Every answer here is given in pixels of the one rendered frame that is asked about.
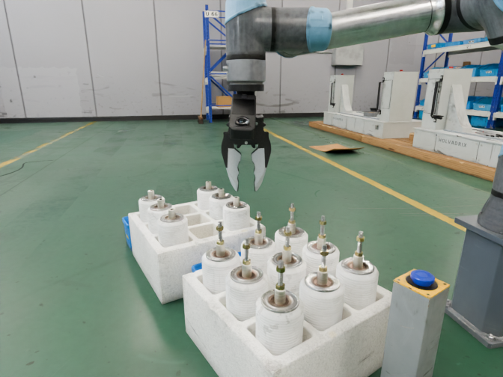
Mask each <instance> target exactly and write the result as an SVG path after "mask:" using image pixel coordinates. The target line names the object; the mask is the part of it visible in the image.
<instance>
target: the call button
mask: <svg viewBox="0 0 503 377"><path fill-rule="evenodd" d="M410 277H411V279H412V281H413V282H414V283H415V284H417V285H419V286H430V285H431V284H433V283H434V281H435V277H434V276H433V275H432V274H431V273H429V272H427V271H424V270H414V271H411V274H410Z"/></svg>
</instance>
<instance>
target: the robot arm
mask: <svg viewBox="0 0 503 377"><path fill-rule="evenodd" d="M474 31H485V33H486V36H487V39H488V41H489V44H490V46H492V47H496V48H498V49H501V50H502V51H503V0H394V1H386V2H382V3H378V4H370V5H366V6H361V7H355V8H350V9H346V10H339V11H334V12H330V10H329V9H328V8H323V7H314V6H310V7H267V3H266V0H226V2H225V36H226V63H227V65H228V66H223V70H224V71H228V72H227V82H230V84H229V85H228V91H236V92H237V94H233V96H232V101H231V114H230V115H229V117H228V123H227V124H226V125H227V126H228V127H229V128H228V131H227V132H223V134H224V138H223V140H222V157H223V159H224V163H225V167H226V170H227V172H228V177H229V180H230V181H231V185H232V186H233V187H234V189H235V191H238V188H239V180H238V175H239V168H238V164H239V163H240V160H241V152H240V151H239V150H237V149H236V145H237V148H240V147H241V145H251V146H252V147H253V148H255V145H256V144H258V145H257V149H255V150H254V151H253V152H252V153H251V160H252V161H253V163H254V191H257V190H258V189H259V187H260V185H261V183H262V182H263V178H264V175H265V172H266V168H267V165H268V162H269V157H270V154H271V143H270V140H269V132H264V129H263V128H264V127H265V125H266V124H265V123H264V122H263V115H262V114H256V96H255V95H254V92H255V91H264V85H263V82H265V81H266V61H265V60H266V51H270V52H277V53H278V54H279V55H280V56H282V57H284V58H295V57H296V56H298V55H305V54H309V53H313V52H320V51H324V50H328V49H336V48H341V47H345V46H352V45H357V44H361V43H369V42H374V41H378V40H385V39H390V38H394V37H402V36H406V35H411V34H418V33H423V32H425V33H426V34H427V35H429V36H433V35H438V34H450V33H461V32H474ZM235 144H236V145H235ZM477 222H478V223H479V225H481V226H482V227H484V228H486V229H488V230H491V231H493V232H495V233H500V234H502V235H503V145H502V147H501V150H500V153H499V154H498V162H497V166H496V172H495V176H494V180H493V187H492V191H491V194H490V197H489V198H488V200H487V202H486V203H485V204H484V206H483V208H482V210H481V211H480V212H479V213H478V220H477Z"/></svg>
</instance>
